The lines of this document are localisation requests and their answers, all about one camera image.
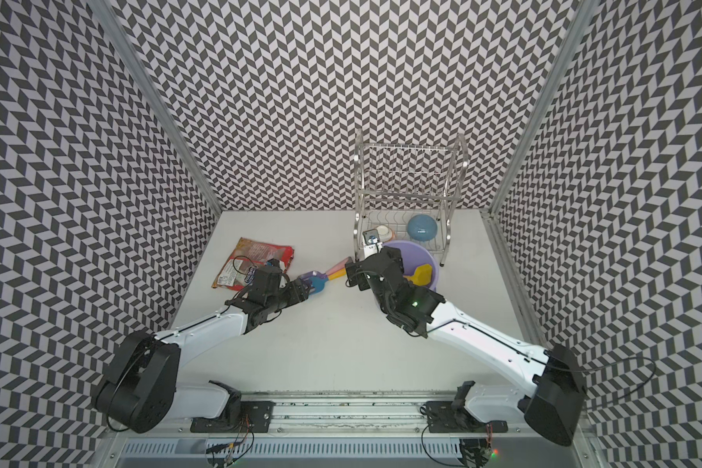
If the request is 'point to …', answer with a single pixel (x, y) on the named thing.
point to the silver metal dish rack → (408, 192)
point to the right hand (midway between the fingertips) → (368, 259)
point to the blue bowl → (422, 227)
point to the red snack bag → (244, 257)
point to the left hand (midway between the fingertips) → (301, 291)
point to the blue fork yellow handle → (319, 282)
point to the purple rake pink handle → (306, 276)
